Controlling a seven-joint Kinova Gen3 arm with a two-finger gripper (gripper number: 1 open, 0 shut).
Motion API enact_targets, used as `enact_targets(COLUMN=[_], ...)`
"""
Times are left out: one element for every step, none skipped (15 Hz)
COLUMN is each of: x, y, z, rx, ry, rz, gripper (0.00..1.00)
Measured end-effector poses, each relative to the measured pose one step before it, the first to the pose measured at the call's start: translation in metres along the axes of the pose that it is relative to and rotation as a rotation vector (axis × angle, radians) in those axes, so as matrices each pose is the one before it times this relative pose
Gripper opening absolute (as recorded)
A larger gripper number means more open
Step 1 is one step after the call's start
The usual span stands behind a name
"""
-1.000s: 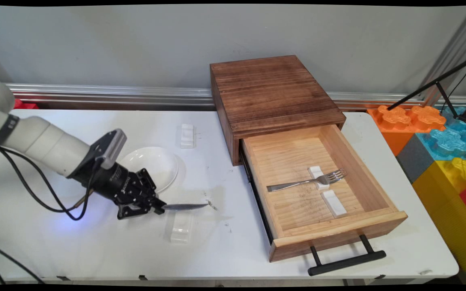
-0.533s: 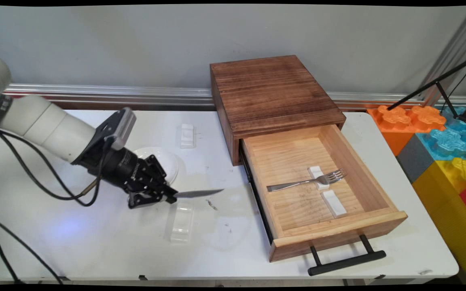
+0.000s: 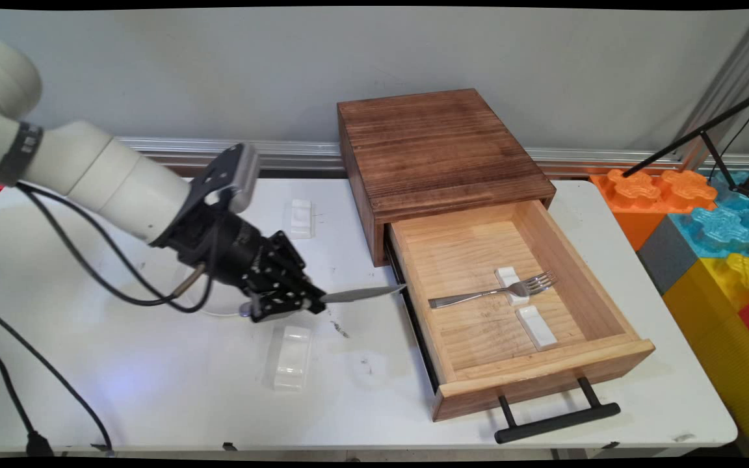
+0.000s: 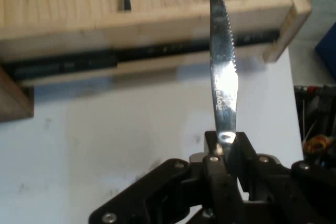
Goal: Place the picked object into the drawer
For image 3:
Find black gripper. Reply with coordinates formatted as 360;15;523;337
151;201;327;324

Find silver metal knife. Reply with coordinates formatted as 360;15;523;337
238;284;408;319

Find silver metal fork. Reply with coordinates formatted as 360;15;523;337
428;270;558;309

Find clear rest near knife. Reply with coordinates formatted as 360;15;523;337
272;325;313;392

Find light wooden drawer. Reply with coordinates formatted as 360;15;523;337
384;198;656;423

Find dark wooden cabinet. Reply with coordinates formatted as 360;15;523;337
337;88;557;267

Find white ceramic cutlery rest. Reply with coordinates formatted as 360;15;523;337
516;305;558;352
495;266;530;306

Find orange foam block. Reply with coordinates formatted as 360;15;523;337
589;168;718;251

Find grey foam block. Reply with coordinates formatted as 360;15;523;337
637;213;700;296

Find black tripod stand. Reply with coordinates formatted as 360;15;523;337
622;84;749;199

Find yellow foam block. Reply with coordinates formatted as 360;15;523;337
663;252;749;458

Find blue foam block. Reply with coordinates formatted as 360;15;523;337
667;170;749;259

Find clear rest near wall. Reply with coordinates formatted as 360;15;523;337
290;198;315;240

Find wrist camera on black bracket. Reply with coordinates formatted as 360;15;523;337
183;142;261;215

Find aluminium rail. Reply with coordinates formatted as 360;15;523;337
114;135;749;175

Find black cable with black plug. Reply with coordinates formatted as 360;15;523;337
0;185;222;458

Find black drawer handle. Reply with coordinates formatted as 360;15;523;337
493;376;621;445

